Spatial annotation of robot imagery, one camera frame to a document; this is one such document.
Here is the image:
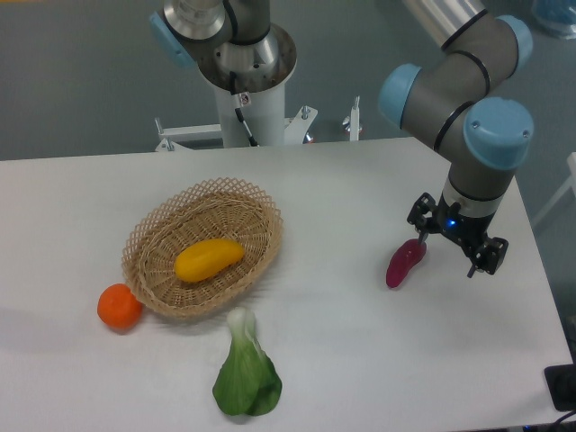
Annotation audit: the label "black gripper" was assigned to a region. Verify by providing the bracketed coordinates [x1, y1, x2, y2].
[407, 192, 509, 278]

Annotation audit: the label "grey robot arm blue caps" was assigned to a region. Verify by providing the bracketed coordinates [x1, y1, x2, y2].
[148, 1, 534, 275]

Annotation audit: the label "woven wicker basket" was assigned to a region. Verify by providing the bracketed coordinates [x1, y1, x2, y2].
[121, 177, 283, 320]

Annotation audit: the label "yellow mango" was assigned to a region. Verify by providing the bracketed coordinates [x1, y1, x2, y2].
[174, 238, 245, 283]

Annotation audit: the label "purple sweet potato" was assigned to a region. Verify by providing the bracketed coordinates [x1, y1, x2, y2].
[385, 238, 427, 289]

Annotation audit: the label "black device at table edge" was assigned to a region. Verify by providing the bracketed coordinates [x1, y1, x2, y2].
[544, 364, 575, 411]

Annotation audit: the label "blue object top right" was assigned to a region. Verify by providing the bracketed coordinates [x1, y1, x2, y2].
[531, 0, 575, 40]

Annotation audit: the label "green bok choy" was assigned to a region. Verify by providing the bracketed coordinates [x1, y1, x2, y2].
[212, 307, 283, 417]

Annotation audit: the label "orange fruit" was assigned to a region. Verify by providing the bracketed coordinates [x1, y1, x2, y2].
[96, 283, 143, 332]

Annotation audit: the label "white frame at right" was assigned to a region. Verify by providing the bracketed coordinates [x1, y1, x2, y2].
[531, 152, 575, 230]

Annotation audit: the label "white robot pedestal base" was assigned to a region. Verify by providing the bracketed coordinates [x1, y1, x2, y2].
[153, 22, 365, 153]

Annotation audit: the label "black base cable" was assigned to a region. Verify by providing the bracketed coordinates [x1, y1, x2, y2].
[228, 70, 260, 148]

